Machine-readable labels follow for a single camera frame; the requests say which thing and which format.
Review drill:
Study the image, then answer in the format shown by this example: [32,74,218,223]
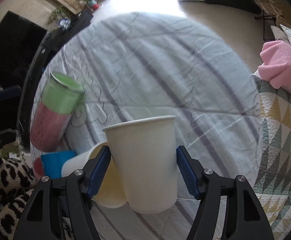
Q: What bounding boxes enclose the white paper cup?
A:
[61,142,128,209]
[103,115,177,214]

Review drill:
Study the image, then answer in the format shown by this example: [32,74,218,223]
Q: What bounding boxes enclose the pink clear plastic cup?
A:
[33,157,45,182]

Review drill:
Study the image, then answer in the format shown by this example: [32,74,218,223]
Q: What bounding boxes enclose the blue black CoolTowel canister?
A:
[41,151,76,179]

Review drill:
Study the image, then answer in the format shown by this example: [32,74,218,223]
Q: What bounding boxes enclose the green pink label canister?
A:
[30,72,84,152]

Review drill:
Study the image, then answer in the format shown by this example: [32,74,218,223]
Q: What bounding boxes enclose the triangle pattern quilted sofa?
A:
[254,76,291,239]

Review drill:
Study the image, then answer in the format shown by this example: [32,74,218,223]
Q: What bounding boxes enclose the striped grey table cloth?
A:
[29,11,264,240]

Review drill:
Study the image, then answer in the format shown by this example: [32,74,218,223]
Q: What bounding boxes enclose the black television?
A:
[0,11,47,131]

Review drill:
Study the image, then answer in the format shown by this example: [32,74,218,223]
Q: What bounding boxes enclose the pink blanket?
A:
[258,41,291,93]

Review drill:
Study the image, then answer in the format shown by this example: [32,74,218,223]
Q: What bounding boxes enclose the folding camp stool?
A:
[254,0,291,41]

